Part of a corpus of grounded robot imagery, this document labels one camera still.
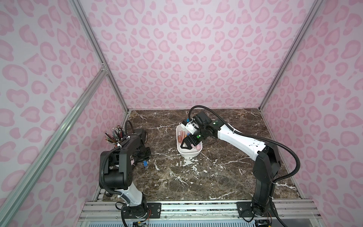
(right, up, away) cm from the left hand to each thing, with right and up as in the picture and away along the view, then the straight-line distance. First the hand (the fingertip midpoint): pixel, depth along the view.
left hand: (146, 158), depth 91 cm
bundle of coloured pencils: (-16, +17, -6) cm, 24 cm away
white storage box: (+25, +4, 0) cm, 26 cm away
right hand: (+26, +12, -10) cm, 30 cm away
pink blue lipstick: (0, -3, -2) cm, 3 cm away
